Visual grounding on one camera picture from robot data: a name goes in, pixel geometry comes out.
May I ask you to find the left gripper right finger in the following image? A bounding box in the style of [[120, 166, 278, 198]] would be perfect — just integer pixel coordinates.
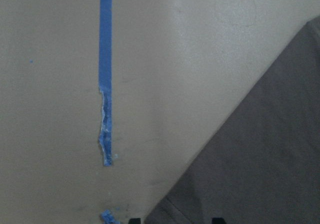
[[211, 218, 227, 224]]

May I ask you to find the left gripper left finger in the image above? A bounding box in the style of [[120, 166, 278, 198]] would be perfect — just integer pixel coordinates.
[[128, 218, 142, 224]]

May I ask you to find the brown t-shirt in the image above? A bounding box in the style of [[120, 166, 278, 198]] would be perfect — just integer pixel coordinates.
[[145, 18, 320, 224]]

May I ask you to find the crossing blue tape line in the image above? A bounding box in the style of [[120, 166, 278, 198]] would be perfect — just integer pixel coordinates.
[[97, 0, 120, 224]]

